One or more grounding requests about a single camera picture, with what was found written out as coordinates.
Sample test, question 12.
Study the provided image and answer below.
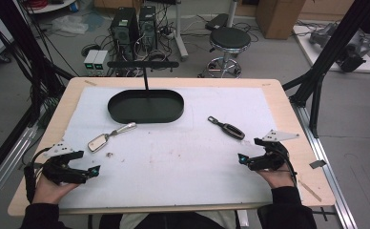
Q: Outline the black key rack oval tray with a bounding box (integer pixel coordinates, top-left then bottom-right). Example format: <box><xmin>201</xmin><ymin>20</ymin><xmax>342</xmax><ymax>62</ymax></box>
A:
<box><xmin>106</xmin><ymin>60</ymin><xmax>186</xmax><ymax>125</ymax></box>

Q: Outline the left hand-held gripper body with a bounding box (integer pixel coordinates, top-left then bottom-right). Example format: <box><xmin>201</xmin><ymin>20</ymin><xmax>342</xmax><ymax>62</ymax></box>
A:
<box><xmin>41</xmin><ymin>141</ymin><xmax>91</xmax><ymax>186</ymax></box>

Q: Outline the clear plastic bag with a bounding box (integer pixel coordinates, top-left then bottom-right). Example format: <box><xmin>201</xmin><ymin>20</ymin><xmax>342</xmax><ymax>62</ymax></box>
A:
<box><xmin>51</xmin><ymin>14</ymin><xmax>90</xmax><ymax>35</ymax></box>

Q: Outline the white power supply unit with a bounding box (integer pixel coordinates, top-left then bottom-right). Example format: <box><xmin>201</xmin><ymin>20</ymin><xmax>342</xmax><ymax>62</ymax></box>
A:
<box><xmin>83</xmin><ymin>49</ymin><xmax>99</xmax><ymax>76</ymax></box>
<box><xmin>92</xmin><ymin>50</ymin><xmax>110</xmax><ymax>77</ymax></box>

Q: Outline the left hand-held gripper black cable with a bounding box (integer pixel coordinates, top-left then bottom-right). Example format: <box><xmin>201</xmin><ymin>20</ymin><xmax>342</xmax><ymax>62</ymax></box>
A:
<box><xmin>23</xmin><ymin>147</ymin><xmax>53</xmax><ymax>205</ymax></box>

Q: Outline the small grey metal plate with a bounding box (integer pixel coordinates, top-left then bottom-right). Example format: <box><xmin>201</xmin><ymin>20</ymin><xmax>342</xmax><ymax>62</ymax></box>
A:
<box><xmin>308</xmin><ymin>159</ymin><xmax>328</xmax><ymax>170</ymax></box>

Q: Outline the white floor board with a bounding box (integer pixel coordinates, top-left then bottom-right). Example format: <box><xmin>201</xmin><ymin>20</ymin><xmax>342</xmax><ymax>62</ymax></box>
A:
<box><xmin>292</xmin><ymin>24</ymin><xmax>370</xmax><ymax>74</ymax></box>

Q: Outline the hand-held gripper black cable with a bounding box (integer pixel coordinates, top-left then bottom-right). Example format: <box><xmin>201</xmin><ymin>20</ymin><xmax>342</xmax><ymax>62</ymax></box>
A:
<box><xmin>23</xmin><ymin>147</ymin><xmax>53</xmax><ymax>205</ymax></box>
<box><xmin>277</xmin><ymin>148</ymin><xmax>299</xmax><ymax>188</ymax></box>

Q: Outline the person's right hand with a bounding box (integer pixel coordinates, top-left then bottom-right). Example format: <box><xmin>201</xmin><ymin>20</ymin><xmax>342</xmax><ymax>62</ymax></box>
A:
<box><xmin>257</xmin><ymin>167</ymin><xmax>298</xmax><ymax>190</ymax></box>

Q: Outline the right hand-held gripper black cable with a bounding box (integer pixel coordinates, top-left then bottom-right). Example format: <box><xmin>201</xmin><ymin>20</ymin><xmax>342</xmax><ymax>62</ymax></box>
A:
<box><xmin>277</xmin><ymin>148</ymin><xmax>299</xmax><ymax>188</ymax></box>

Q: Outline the aluminium rail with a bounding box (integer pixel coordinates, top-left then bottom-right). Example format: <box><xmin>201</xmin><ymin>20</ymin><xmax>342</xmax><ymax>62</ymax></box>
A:
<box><xmin>290</xmin><ymin>102</ymin><xmax>360</xmax><ymax>229</ymax></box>
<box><xmin>0</xmin><ymin>122</ymin><xmax>41</xmax><ymax>215</ymax></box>

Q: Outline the white metal stand leg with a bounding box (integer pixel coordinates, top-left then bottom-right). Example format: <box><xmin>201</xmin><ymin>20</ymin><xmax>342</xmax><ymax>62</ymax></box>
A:
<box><xmin>173</xmin><ymin>0</ymin><xmax>190</xmax><ymax>62</ymax></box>

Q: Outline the thin wooden strip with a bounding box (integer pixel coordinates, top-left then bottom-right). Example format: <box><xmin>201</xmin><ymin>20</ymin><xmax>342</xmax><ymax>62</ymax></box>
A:
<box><xmin>297</xmin><ymin>178</ymin><xmax>323</xmax><ymax>203</ymax></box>

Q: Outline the brown cardboard box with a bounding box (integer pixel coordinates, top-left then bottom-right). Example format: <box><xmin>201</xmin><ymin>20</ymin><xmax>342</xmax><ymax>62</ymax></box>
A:
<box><xmin>255</xmin><ymin>0</ymin><xmax>307</xmax><ymax>41</ymax></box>

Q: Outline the grey black robot device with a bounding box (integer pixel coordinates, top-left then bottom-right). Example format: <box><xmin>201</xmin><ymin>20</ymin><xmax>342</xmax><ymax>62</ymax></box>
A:
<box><xmin>308</xmin><ymin>22</ymin><xmax>370</xmax><ymax>73</ymax></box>

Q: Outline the person's torso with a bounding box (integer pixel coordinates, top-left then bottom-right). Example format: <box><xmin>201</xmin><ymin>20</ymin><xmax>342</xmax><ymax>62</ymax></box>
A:
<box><xmin>98</xmin><ymin>211</ymin><xmax>238</xmax><ymax>229</ymax></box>

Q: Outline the wooden table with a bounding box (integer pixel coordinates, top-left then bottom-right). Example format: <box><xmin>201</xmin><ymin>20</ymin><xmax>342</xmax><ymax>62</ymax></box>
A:
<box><xmin>7</xmin><ymin>76</ymin><xmax>337</xmax><ymax>218</ymax></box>

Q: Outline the slim black computer tower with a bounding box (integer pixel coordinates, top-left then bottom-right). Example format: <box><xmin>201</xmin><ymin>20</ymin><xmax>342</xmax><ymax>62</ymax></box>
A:
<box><xmin>137</xmin><ymin>5</ymin><xmax>158</xmax><ymax>52</ymax></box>

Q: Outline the round white table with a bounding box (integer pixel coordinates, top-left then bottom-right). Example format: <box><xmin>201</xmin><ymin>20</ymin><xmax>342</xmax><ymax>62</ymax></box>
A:
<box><xmin>26</xmin><ymin>0</ymin><xmax>78</xmax><ymax>15</ymax></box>

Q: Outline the black frame strut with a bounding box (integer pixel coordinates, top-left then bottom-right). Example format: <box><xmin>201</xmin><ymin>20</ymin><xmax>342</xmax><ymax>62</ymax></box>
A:
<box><xmin>282</xmin><ymin>0</ymin><xmax>370</xmax><ymax>139</ymax></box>
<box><xmin>0</xmin><ymin>0</ymin><xmax>76</xmax><ymax>129</ymax></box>

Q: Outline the black flat pad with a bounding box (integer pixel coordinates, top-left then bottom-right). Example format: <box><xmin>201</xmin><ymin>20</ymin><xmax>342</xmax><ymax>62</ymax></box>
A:
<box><xmin>204</xmin><ymin>12</ymin><xmax>230</xmax><ymax>31</ymax></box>

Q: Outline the large black computer tower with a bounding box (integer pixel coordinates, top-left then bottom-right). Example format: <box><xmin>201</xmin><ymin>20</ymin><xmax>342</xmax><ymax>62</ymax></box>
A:
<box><xmin>109</xmin><ymin>7</ymin><xmax>140</xmax><ymax>62</ymax></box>

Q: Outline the person's left hand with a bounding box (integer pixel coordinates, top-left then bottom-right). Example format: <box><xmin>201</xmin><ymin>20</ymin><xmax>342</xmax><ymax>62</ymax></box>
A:
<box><xmin>31</xmin><ymin>173</ymin><xmax>80</xmax><ymax>205</ymax></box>

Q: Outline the black round stool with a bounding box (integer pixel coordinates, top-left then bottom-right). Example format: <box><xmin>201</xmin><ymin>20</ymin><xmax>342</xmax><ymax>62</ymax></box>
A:
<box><xmin>197</xmin><ymin>26</ymin><xmax>253</xmax><ymax>79</ymax></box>

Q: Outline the white table mat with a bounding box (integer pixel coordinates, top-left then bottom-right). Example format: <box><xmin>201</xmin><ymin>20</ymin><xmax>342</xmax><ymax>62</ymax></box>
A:
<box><xmin>58</xmin><ymin>86</ymin><xmax>278</xmax><ymax>211</ymax></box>

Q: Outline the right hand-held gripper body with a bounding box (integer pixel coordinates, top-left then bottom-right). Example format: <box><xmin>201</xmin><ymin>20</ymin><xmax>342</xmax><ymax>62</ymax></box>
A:
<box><xmin>247</xmin><ymin>129</ymin><xmax>301</xmax><ymax>172</ymax></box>

